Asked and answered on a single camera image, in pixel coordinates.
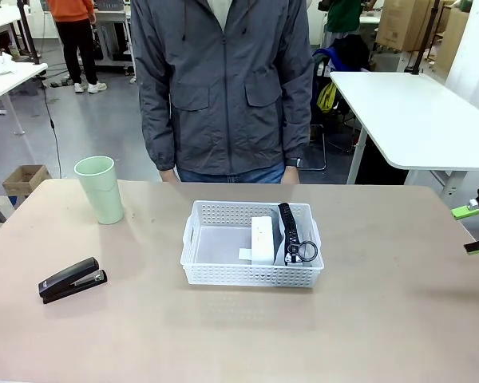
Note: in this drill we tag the grey pouch with black zipper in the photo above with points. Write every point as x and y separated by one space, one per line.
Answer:
289 227

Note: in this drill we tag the white rectangular box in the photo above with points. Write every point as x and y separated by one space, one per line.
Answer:
262 239

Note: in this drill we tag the pale green plastic cup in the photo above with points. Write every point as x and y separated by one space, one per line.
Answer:
104 195

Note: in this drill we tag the black stapler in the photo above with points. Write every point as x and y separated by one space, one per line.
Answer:
72 281

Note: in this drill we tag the person left forearm grey sleeve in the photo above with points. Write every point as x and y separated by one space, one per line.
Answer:
297 127

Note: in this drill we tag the person right forearm grey sleeve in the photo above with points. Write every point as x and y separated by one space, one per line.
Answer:
159 139

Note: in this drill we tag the white perforated plastic basket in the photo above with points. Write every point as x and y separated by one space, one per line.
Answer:
247 275

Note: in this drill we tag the person left hand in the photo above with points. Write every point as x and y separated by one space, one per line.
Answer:
291 175

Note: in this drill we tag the person right hand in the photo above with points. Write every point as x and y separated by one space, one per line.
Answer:
169 176

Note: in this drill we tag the large white side table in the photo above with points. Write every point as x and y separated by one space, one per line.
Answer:
411 115

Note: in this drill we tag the tall cardboard box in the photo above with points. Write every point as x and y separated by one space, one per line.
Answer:
453 36

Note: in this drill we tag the black stand pole by boxes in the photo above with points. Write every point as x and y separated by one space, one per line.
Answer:
423 40

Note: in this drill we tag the black wrist watch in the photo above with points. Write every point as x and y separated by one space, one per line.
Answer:
294 162

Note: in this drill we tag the large cardboard box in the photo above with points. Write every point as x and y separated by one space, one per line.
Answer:
403 24

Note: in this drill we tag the chair with blue bag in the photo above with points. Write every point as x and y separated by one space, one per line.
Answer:
343 56

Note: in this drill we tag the person in green top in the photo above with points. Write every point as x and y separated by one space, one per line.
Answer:
343 16

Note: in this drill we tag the blue jeans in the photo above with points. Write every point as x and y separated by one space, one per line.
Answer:
231 177

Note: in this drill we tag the person in grey jacket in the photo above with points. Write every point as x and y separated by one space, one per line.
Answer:
223 99

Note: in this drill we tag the light inner shirt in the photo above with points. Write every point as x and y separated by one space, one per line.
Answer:
217 12

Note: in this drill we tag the white background workbench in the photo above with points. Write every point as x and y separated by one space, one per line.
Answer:
112 40

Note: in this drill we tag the person in orange top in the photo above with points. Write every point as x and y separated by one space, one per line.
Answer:
76 36

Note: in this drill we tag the small open cardboard box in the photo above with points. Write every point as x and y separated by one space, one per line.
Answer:
26 179

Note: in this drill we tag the black stand pole by cloth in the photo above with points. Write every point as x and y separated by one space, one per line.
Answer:
28 32

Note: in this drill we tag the white table with cloth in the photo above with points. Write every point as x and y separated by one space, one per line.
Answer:
8 84

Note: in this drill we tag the white background desk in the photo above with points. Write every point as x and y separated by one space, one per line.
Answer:
2 24

